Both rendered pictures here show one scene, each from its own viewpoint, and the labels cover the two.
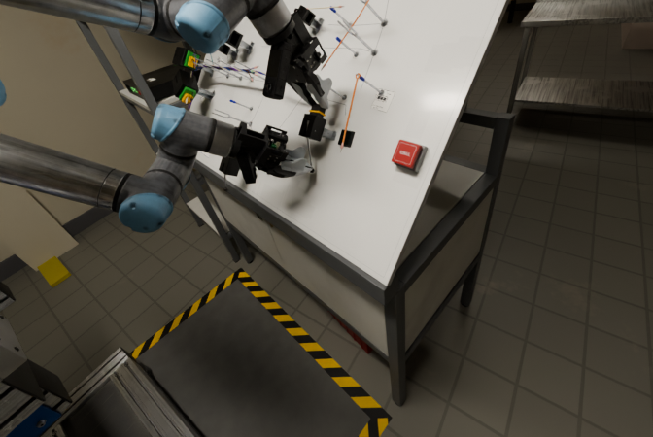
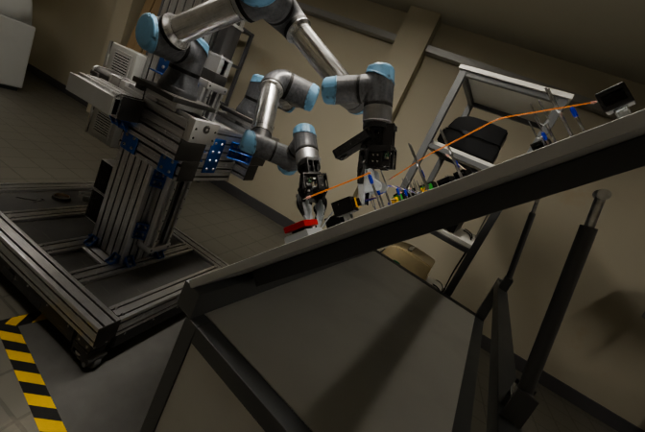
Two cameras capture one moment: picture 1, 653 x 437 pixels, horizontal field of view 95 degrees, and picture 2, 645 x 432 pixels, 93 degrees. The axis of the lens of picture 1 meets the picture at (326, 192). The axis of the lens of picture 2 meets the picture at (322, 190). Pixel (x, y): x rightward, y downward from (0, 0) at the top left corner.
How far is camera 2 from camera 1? 0.77 m
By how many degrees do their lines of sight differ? 64
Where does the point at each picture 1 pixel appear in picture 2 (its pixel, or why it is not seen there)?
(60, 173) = (260, 111)
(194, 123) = (303, 137)
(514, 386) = not seen: outside the picture
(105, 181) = (259, 122)
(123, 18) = not seen: hidden behind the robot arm
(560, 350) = not seen: outside the picture
